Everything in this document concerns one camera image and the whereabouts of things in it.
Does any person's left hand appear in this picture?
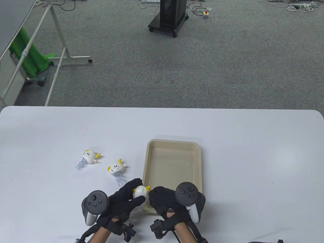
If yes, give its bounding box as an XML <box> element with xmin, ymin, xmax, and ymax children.
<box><xmin>96</xmin><ymin>178</ymin><xmax>152</xmax><ymax>227</ymax></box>

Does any person's right hand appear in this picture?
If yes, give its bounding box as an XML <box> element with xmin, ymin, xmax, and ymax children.
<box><xmin>148</xmin><ymin>187</ymin><xmax>193</xmax><ymax>224</ymax></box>

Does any white jellyfish mechanical toy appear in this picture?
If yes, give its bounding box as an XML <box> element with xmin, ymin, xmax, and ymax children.
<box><xmin>107</xmin><ymin>158</ymin><xmax>126</xmax><ymax>186</ymax></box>
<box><xmin>133</xmin><ymin>186</ymin><xmax>151</xmax><ymax>203</ymax></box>
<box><xmin>75</xmin><ymin>149</ymin><xmax>102</xmax><ymax>170</ymax></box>

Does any dark grey hand controller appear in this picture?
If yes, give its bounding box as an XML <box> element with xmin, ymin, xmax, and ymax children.
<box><xmin>175</xmin><ymin>182</ymin><xmax>206</xmax><ymax>224</ymax></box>
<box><xmin>82</xmin><ymin>190</ymin><xmax>109</xmax><ymax>226</ymax></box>

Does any person's right forearm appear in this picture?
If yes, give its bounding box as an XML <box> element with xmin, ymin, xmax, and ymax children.
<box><xmin>175</xmin><ymin>223</ymin><xmax>198</xmax><ymax>243</ymax></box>

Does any person's left forearm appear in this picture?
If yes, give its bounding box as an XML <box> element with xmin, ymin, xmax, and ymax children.
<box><xmin>87</xmin><ymin>226</ymin><xmax>113</xmax><ymax>243</ymax></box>

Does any beige plastic tray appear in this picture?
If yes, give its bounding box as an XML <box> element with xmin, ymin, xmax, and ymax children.
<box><xmin>141</xmin><ymin>139</ymin><xmax>204</xmax><ymax>215</ymax></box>

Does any white wheeled panel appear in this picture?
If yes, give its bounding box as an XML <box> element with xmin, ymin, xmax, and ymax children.
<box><xmin>0</xmin><ymin>49</ymin><xmax>46</xmax><ymax>107</ymax></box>

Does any green cloth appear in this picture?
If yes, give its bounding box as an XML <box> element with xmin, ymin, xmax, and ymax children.
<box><xmin>10</xmin><ymin>27</ymin><xmax>56</xmax><ymax>78</ymax></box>

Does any black wheeled cart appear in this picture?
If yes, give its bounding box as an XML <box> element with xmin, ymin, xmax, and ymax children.
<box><xmin>148</xmin><ymin>0</ymin><xmax>190</xmax><ymax>38</ymax></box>

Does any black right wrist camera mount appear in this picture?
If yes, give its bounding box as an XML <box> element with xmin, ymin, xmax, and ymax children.
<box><xmin>150</xmin><ymin>219</ymin><xmax>175</xmax><ymax>240</ymax></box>

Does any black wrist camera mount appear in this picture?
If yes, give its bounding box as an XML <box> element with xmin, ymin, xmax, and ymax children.
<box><xmin>150</xmin><ymin>219</ymin><xmax>175</xmax><ymax>240</ymax></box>
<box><xmin>104</xmin><ymin>217</ymin><xmax>137</xmax><ymax>241</ymax></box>

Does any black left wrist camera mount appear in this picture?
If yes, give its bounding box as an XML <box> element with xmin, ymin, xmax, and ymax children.
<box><xmin>104</xmin><ymin>217</ymin><xmax>137</xmax><ymax>241</ymax></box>

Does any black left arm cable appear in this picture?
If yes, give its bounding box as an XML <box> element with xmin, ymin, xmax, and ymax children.
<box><xmin>80</xmin><ymin>224</ymin><xmax>102</xmax><ymax>241</ymax></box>

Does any black floor cable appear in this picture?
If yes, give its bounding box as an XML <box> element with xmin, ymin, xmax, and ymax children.
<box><xmin>59</xmin><ymin>0</ymin><xmax>89</xmax><ymax>11</ymax></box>
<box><xmin>186</xmin><ymin>0</ymin><xmax>213</xmax><ymax>16</ymax></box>

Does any white power strip with cable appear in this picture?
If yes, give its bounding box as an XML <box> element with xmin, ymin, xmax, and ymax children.
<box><xmin>287</xmin><ymin>1</ymin><xmax>320</xmax><ymax>12</ymax></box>
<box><xmin>137</xmin><ymin>0</ymin><xmax>160</xmax><ymax>8</ymax></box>

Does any white metal frame rack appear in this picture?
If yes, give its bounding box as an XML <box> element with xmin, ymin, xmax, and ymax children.
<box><xmin>0</xmin><ymin>0</ymin><xmax>93</xmax><ymax>107</ymax></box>

